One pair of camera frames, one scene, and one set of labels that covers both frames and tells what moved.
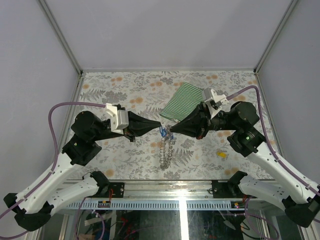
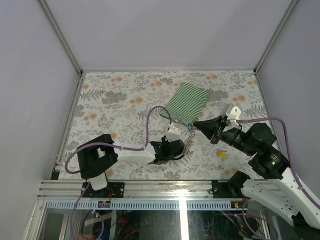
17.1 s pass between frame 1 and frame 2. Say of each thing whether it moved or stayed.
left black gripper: moved
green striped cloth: stayed
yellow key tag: stayed
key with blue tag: moved
